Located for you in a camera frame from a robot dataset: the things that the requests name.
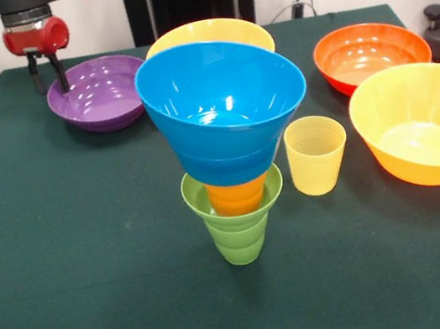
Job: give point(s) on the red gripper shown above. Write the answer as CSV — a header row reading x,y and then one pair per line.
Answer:
x,y
36,39

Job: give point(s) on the purple plastic bowl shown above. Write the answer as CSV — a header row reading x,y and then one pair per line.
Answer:
x,y
103,104

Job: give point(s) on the round blue plastic bowl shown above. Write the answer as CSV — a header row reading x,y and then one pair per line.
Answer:
x,y
214,84

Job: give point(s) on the green plastic bowl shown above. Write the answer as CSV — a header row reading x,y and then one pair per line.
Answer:
x,y
197,206

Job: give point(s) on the shallow translucent blue bowl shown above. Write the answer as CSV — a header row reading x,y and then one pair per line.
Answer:
x,y
230,171

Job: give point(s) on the orange plastic cup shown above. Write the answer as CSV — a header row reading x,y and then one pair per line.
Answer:
x,y
237,202

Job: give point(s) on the green plastic cup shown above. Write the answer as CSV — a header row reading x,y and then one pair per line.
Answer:
x,y
241,248

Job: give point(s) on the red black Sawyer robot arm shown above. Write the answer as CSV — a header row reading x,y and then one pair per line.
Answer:
x,y
23,5

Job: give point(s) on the large orange plastic bowl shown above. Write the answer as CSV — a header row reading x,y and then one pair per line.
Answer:
x,y
420,137
221,28

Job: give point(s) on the yellow plastic cup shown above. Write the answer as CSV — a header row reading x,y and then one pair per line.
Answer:
x,y
319,172

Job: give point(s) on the red plastic bowl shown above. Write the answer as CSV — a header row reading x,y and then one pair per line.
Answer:
x,y
371,52

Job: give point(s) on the dark green tablecloth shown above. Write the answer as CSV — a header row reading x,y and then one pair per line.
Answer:
x,y
309,285

